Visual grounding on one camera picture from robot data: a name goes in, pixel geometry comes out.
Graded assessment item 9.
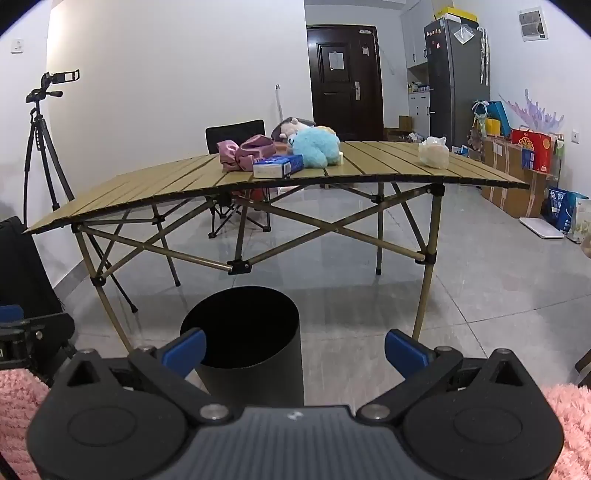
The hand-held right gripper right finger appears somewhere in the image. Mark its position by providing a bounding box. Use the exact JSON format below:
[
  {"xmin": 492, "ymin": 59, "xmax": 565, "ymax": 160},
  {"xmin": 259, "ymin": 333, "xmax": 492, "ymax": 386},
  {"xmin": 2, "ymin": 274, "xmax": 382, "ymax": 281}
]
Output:
[{"xmin": 356, "ymin": 329, "xmax": 539, "ymax": 424}]

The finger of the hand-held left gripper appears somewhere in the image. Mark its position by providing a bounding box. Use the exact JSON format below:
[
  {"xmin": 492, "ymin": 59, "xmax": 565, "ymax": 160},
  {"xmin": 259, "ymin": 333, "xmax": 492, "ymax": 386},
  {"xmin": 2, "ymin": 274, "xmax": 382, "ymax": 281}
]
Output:
[{"xmin": 0, "ymin": 305, "xmax": 75, "ymax": 386}]

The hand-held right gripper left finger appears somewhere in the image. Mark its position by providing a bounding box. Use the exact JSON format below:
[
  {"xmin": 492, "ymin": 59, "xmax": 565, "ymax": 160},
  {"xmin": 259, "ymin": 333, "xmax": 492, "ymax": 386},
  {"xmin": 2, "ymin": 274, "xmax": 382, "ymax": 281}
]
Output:
[{"xmin": 52, "ymin": 327, "xmax": 234, "ymax": 423}]

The black round trash bin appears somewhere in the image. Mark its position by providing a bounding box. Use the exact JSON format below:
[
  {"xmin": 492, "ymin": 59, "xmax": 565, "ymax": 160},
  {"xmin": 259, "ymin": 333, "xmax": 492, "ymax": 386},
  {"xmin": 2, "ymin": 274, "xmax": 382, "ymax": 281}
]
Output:
[{"xmin": 180, "ymin": 286, "xmax": 305, "ymax": 409}]

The blue white tissue box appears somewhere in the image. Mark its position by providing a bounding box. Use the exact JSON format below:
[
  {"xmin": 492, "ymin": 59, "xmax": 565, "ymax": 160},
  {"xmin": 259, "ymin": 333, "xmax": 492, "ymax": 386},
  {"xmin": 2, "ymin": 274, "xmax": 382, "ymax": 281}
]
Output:
[{"xmin": 253, "ymin": 154, "xmax": 304, "ymax": 179}]

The pink satin drawstring bag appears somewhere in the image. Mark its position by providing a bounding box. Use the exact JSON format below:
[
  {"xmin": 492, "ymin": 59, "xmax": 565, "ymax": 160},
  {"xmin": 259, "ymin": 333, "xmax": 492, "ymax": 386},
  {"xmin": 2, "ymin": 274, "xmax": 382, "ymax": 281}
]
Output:
[{"xmin": 218, "ymin": 135, "xmax": 278, "ymax": 174}]

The light blue plush toy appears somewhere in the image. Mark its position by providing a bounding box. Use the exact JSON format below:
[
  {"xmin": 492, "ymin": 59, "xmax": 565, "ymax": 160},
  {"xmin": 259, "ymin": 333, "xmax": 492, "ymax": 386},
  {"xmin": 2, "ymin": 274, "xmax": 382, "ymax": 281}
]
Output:
[{"xmin": 288, "ymin": 126, "xmax": 343, "ymax": 168}]

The white and black plush toy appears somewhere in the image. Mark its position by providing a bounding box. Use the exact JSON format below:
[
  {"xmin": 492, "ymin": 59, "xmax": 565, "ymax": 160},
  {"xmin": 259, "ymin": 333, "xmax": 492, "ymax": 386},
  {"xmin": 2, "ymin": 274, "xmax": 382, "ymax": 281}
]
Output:
[{"xmin": 272, "ymin": 116, "xmax": 317, "ymax": 141}]

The tan folding camping table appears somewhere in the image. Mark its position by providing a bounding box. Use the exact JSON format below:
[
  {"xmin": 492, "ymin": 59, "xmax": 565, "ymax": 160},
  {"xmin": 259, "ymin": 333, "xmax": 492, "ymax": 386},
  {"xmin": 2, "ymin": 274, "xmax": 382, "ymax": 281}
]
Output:
[{"xmin": 23, "ymin": 141, "xmax": 531, "ymax": 354}]

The white bathroom scale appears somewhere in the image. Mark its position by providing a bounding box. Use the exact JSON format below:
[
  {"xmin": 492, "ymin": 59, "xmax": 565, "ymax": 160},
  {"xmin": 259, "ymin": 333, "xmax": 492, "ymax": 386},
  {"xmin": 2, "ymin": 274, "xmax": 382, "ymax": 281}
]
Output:
[{"xmin": 519, "ymin": 216, "xmax": 565, "ymax": 239}]

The large cardboard box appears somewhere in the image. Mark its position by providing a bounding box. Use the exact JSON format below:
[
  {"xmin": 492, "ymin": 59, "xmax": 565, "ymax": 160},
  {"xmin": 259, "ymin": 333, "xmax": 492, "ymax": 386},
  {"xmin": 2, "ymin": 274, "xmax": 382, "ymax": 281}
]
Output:
[{"xmin": 480, "ymin": 134, "xmax": 559, "ymax": 219}]

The black tripod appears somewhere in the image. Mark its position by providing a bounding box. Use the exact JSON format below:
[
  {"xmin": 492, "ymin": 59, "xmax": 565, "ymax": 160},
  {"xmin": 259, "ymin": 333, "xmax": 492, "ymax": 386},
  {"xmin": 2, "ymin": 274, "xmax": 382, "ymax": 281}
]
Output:
[{"xmin": 23, "ymin": 87, "xmax": 139, "ymax": 315}]

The blue printed sack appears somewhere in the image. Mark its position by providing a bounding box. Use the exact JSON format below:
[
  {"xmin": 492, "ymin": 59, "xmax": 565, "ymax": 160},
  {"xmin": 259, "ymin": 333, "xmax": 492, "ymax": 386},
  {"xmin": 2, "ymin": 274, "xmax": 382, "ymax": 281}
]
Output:
[{"xmin": 547, "ymin": 186, "xmax": 589, "ymax": 233}]

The white printed sack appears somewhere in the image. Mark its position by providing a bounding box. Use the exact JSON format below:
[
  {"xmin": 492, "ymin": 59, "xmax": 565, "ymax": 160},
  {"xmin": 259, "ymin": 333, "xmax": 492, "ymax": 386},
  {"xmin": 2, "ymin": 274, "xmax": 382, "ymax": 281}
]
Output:
[{"xmin": 573, "ymin": 198, "xmax": 591, "ymax": 243}]

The black folding chair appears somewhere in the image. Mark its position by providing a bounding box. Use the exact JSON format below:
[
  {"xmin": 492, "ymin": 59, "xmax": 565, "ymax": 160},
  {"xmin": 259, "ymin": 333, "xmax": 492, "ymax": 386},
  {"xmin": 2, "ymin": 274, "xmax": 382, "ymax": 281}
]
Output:
[{"xmin": 205, "ymin": 119, "xmax": 273, "ymax": 239}]

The blue gift bag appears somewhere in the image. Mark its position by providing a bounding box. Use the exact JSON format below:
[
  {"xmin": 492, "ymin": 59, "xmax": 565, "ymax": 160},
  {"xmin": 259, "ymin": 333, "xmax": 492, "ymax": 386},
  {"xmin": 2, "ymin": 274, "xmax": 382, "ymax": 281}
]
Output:
[{"xmin": 487, "ymin": 100, "xmax": 511, "ymax": 136}]

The dark brown door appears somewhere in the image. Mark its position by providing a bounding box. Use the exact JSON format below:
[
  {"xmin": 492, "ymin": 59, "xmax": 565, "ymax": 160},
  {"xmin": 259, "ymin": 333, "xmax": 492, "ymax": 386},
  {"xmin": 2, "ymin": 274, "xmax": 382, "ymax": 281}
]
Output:
[{"xmin": 307, "ymin": 25, "xmax": 385, "ymax": 141}]

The dark grey refrigerator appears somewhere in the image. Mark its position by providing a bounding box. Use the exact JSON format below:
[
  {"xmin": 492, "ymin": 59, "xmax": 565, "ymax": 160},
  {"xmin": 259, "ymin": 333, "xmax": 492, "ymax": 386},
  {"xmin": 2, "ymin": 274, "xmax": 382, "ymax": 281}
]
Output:
[{"xmin": 425, "ymin": 18, "xmax": 490, "ymax": 148}]

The white kitchen cabinet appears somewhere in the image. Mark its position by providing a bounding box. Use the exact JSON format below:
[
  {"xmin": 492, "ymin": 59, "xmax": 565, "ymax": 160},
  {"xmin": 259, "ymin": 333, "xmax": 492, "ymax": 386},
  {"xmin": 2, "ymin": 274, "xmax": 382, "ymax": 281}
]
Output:
[{"xmin": 400, "ymin": 0, "xmax": 437, "ymax": 134}]

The yellow box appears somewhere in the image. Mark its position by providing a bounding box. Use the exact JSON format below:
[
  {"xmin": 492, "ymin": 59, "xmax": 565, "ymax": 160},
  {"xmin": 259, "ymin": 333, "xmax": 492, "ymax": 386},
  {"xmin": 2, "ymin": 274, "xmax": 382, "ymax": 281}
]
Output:
[{"xmin": 434, "ymin": 7, "xmax": 478, "ymax": 24}]

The small black camera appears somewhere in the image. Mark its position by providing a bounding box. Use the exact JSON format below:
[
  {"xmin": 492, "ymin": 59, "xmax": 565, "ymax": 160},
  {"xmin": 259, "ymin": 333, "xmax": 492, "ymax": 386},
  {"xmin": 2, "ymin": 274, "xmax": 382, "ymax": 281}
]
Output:
[{"xmin": 41, "ymin": 69, "xmax": 81, "ymax": 88}]

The purple coral wall decal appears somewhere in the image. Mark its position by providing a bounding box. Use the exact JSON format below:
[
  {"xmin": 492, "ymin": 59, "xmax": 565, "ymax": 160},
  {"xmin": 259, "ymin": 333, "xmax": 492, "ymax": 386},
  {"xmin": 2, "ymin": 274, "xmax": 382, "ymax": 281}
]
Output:
[{"xmin": 501, "ymin": 89, "xmax": 566, "ymax": 134}]

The white wall panel box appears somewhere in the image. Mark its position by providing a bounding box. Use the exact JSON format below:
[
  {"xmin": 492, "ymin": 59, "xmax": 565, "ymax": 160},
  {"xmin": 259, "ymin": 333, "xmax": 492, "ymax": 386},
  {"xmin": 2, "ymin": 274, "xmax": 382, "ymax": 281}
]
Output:
[{"xmin": 518, "ymin": 8, "xmax": 546, "ymax": 42}]

